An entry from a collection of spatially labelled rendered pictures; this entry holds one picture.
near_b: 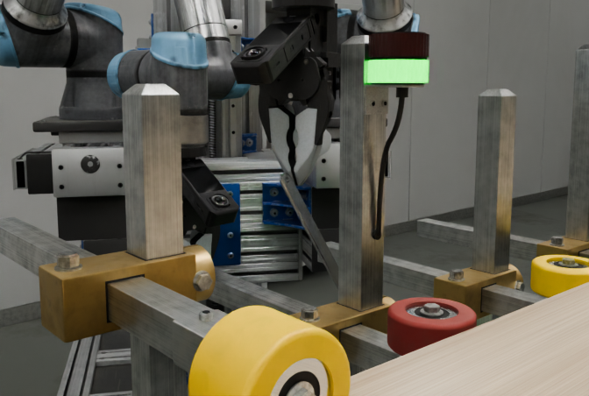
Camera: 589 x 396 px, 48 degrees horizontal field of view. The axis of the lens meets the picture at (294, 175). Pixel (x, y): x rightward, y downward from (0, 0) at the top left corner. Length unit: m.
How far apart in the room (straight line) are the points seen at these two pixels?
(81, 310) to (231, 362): 0.19
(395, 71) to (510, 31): 5.49
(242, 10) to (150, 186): 1.11
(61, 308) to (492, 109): 0.59
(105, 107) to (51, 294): 0.88
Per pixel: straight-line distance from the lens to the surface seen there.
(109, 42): 1.42
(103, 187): 1.29
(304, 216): 0.76
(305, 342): 0.37
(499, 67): 5.98
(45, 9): 1.32
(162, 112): 0.55
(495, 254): 0.92
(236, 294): 0.84
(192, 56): 0.90
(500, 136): 0.89
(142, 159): 0.54
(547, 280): 0.81
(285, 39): 0.71
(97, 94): 1.41
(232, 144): 1.52
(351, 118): 0.70
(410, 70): 0.66
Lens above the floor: 1.11
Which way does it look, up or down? 8 degrees down
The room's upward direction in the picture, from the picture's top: straight up
